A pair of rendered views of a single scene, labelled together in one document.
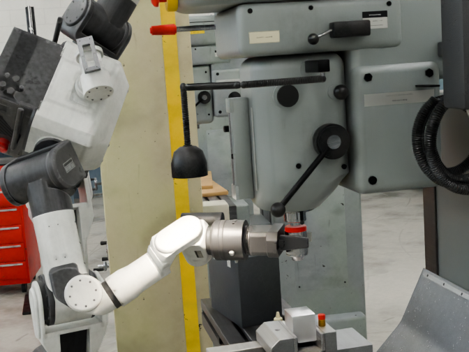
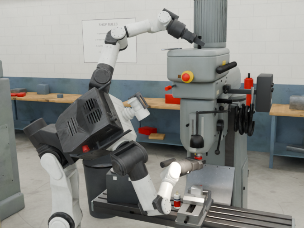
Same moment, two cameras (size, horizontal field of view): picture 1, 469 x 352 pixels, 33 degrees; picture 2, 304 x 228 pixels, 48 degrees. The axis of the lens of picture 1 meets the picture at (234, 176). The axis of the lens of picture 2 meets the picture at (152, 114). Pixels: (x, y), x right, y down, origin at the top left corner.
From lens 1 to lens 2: 1.82 m
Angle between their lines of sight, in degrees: 55
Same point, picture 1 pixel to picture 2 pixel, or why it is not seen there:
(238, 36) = (213, 92)
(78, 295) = (166, 206)
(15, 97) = (116, 124)
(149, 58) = not seen: outside the picture
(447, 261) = (205, 157)
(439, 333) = (212, 181)
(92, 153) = not seen: hidden behind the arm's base
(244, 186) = not seen: hidden behind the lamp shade
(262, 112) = (208, 118)
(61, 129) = (129, 135)
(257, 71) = (208, 103)
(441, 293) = (205, 168)
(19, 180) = (131, 163)
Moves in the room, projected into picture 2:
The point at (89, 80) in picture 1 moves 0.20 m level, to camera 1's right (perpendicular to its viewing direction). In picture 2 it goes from (145, 112) to (167, 105)
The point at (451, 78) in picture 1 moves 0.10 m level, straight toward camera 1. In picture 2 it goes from (262, 103) to (278, 105)
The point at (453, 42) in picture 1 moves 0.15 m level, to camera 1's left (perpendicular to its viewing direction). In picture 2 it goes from (264, 93) to (256, 97)
